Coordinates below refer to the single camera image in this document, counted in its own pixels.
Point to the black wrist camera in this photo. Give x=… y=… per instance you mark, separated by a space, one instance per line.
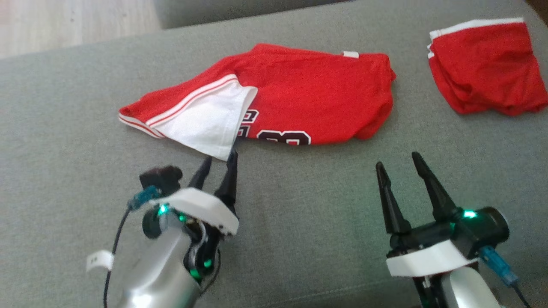
x=160 y=177
x=488 y=231

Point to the red and white basketball jersey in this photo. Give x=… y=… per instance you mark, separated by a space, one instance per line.
x=308 y=94

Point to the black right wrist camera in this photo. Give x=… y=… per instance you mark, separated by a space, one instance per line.
x=488 y=231

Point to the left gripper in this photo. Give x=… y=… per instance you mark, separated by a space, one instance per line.
x=201 y=209

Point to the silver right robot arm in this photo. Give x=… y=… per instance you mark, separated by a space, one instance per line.
x=462 y=291

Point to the grey sofa seat section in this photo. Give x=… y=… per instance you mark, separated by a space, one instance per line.
x=214 y=13

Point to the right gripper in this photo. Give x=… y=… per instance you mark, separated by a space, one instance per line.
x=428 y=256

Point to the red garment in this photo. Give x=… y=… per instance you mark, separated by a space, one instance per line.
x=483 y=68

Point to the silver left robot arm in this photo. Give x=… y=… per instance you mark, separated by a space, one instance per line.
x=158 y=273

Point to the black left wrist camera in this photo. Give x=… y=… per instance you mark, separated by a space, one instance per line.
x=160 y=177

